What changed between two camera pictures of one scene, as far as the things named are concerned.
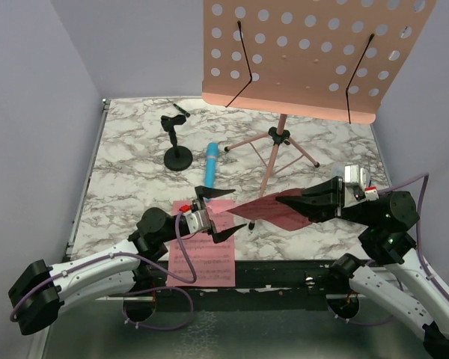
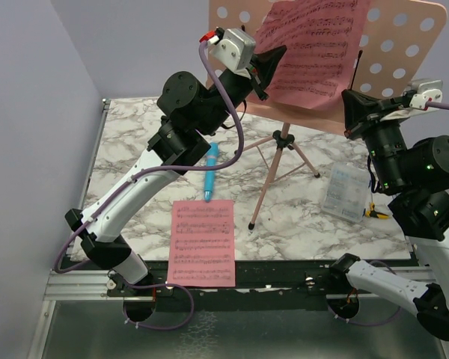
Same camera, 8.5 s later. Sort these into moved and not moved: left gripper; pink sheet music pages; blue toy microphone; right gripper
Moved: left gripper; right gripper
Not moved: pink sheet music pages; blue toy microphone
